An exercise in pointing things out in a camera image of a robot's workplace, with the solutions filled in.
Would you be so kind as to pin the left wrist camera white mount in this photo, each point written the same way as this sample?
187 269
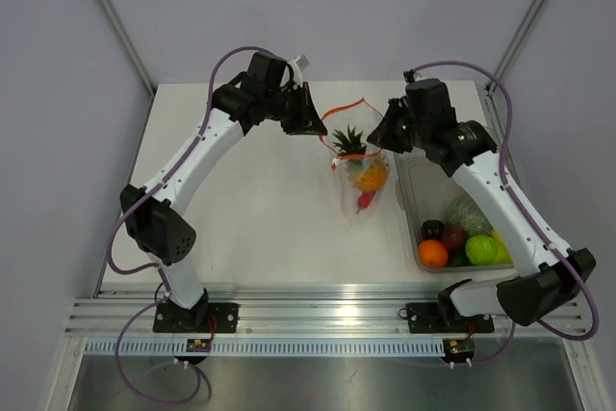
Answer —
296 67

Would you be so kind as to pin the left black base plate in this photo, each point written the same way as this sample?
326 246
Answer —
220 317

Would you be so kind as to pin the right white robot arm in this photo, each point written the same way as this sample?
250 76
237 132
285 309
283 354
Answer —
550 272

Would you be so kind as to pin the clear plastic food bin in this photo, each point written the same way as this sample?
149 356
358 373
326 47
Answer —
424 192

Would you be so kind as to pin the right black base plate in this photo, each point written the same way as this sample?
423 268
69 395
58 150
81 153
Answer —
424 318

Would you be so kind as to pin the red chili pepper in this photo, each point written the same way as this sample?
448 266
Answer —
364 201

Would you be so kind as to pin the aluminium mounting rail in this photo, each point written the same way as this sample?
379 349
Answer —
336 311

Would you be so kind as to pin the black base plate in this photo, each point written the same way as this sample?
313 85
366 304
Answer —
220 317
424 318

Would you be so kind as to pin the orange fruit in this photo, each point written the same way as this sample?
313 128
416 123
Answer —
433 254

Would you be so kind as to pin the dark purple plum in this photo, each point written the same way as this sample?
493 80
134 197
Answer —
432 229

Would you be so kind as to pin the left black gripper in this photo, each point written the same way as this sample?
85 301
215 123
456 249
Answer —
307 120

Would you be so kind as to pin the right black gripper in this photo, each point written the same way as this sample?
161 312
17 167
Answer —
382 136

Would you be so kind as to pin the white slotted cable duct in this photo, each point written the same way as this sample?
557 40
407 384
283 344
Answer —
231 347

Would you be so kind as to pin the light green pear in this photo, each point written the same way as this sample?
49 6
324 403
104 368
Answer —
503 256

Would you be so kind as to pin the clear orange zip top bag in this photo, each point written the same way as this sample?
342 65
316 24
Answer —
365 117

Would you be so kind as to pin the left aluminium frame post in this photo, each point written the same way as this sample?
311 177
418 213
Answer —
127 46

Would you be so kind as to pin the green netted melon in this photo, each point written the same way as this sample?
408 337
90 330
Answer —
465 213

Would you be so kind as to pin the aluminium frame post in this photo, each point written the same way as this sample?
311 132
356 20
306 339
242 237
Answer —
522 33
127 46

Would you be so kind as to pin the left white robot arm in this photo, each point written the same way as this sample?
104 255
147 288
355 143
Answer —
153 214

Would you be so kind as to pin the right aluminium frame post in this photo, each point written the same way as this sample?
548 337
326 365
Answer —
522 33

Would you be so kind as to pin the plastic pineapple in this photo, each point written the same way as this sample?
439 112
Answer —
358 169

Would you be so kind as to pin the green lime apple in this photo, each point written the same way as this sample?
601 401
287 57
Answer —
481 250

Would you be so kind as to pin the dark red apple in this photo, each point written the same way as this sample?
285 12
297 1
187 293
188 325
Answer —
454 237

